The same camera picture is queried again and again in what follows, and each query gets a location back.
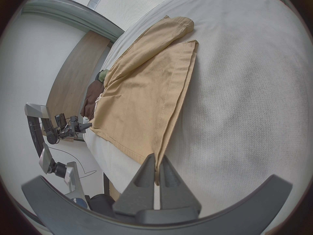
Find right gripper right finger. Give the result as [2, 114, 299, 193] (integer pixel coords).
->
[159, 154, 202, 215]

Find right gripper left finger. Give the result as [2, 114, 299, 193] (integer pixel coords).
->
[113, 153, 157, 214]

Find tan shorts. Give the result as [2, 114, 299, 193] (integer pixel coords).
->
[89, 15, 199, 187]

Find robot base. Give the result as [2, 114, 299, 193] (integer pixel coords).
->
[63, 161, 115, 217]

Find bed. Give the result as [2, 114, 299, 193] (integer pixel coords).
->
[46, 0, 313, 201]

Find brown garment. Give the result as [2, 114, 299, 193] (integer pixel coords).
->
[80, 81, 105, 120]

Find grey-green curtain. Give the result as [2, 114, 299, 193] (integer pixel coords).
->
[22, 0, 125, 42]

